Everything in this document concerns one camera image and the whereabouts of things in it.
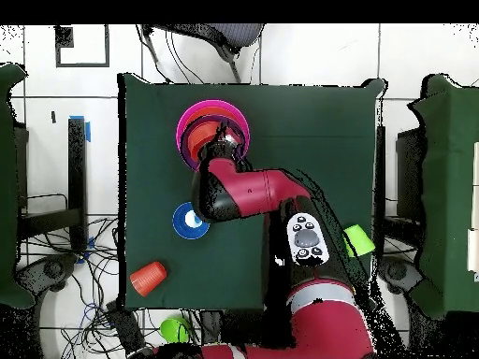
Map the green plastic cup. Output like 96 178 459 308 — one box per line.
342 223 376 258
159 316 191 344

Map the black floor box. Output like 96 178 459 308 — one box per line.
105 300 146 354

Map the blue plastic bowl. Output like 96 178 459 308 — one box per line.
171 201 210 240

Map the large pink plastic bowl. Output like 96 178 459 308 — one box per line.
175 98 251 160

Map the large orange plastic bowl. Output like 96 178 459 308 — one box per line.
182 105 246 130

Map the tangle of floor cables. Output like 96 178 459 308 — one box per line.
18 216 199 359

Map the dark green table cloth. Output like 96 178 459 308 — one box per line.
116 72 387 313

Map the orange plastic cup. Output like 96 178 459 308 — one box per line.
129 260 168 297

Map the dark green side cloth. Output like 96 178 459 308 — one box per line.
0 62 36 310
407 73 479 321

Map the grey office chair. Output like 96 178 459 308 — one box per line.
140 23 266 84

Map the black metal post frame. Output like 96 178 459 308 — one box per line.
14 118 89 253

